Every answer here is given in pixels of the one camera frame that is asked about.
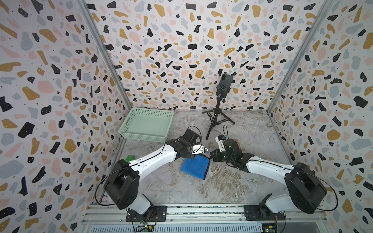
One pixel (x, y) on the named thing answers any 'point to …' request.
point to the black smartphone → (224, 86)
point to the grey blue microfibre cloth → (197, 167)
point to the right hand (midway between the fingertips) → (210, 154)
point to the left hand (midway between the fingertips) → (193, 145)
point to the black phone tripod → (216, 115)
